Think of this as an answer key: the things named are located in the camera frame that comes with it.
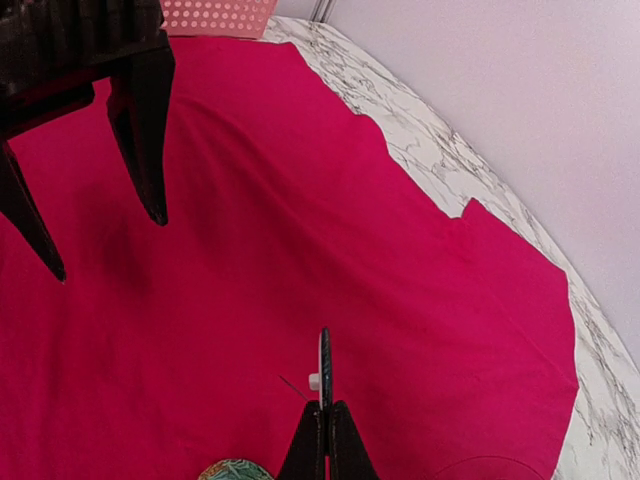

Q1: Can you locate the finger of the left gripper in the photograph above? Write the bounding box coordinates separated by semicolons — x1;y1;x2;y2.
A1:
1;140;66;282
107;47;175;226

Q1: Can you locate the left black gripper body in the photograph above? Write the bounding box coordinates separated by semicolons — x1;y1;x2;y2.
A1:
1;1;168;139

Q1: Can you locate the pink plastic basket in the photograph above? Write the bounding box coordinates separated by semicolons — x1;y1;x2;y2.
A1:
160;0;277;40

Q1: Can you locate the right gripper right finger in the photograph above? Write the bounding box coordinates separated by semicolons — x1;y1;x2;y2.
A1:
327;400;380;480

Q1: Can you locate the blue round brooch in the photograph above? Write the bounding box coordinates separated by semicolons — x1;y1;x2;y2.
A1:
308;327;334;412

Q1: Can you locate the right aluminium post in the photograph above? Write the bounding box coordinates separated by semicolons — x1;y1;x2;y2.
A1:
310;0;337;23

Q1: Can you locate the red t-shirt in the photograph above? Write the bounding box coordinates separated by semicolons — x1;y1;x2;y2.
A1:
1;38;579;479

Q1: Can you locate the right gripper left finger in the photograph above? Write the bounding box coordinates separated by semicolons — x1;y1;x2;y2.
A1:
276;400;325;480

